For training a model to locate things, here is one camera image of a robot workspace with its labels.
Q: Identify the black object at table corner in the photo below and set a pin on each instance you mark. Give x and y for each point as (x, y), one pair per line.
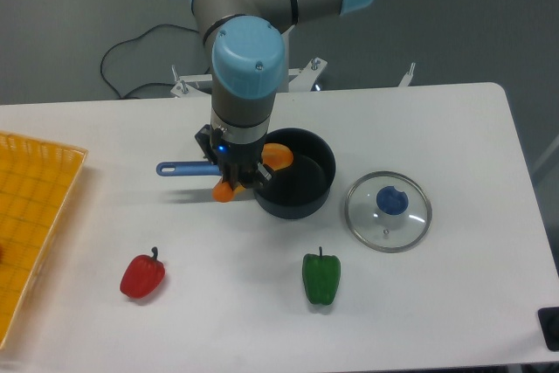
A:
(548, 318)

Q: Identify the glass lid with blue knob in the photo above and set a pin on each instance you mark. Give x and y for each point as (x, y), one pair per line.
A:
(387, 211)

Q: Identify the orange toy baguette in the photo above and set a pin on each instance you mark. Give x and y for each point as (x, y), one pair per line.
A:
(274, 157)

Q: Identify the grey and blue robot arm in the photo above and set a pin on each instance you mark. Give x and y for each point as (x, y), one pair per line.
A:
(244, 42)

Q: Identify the yellow plastic basket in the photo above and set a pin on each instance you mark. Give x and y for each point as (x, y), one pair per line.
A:
(37, 177)

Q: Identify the green toy bell pepper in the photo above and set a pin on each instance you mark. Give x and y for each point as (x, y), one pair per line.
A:
(321, 275)

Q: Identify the red toy bell pepper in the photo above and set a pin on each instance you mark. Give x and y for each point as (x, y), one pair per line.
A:
(143, 275)

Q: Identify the dark pot with blue handle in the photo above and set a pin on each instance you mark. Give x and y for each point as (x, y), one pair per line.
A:
(295, 192)

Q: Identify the white bracket behind table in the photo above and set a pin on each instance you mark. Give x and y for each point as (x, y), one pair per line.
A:
(408, 76)

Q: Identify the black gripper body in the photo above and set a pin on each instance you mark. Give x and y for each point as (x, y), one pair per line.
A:
(234, 160)

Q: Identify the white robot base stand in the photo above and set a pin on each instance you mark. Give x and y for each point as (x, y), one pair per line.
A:
(299, 80)

